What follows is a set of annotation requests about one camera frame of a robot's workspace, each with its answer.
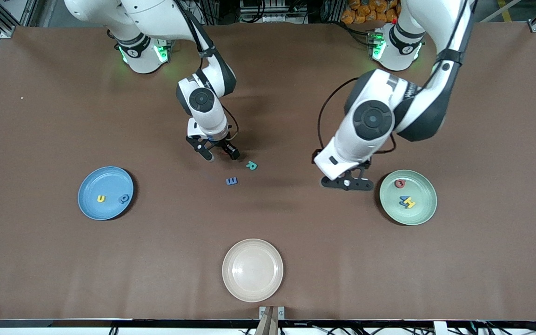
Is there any light green round plate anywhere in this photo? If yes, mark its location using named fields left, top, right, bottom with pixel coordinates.
left=379, top=169, right=437, bottom=226

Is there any blue round plate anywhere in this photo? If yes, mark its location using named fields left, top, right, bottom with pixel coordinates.
left=78, top=166, right=134, bottom=221

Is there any beige round plate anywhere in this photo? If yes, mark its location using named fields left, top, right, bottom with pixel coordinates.
left=222, top=239, right=284, bottom=303

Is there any grey equipment rack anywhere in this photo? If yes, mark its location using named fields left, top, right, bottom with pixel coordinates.
left=239, top=0, right=309, bottom=24

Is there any wooden stick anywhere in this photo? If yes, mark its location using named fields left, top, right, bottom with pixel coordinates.
left=254, top=306, right=279, bottom=335

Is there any orange objects heap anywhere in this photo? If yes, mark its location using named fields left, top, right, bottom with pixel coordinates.
left=341, top=0, right=401, bottom=25

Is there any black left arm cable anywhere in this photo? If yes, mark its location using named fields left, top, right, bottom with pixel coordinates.
left=317, top=0, right=478, bottom=156

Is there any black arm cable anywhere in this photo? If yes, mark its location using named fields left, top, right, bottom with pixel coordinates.
left=317, top=0, right=478, bottom=156
left=175, top=0, right=240, bottom=142

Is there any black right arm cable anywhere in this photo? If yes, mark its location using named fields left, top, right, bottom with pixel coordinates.
left=175, top=0, right=240, bottom=142

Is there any small metal bracket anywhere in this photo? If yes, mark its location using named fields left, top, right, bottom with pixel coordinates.
left=259, top=306, right=285, bottom=321

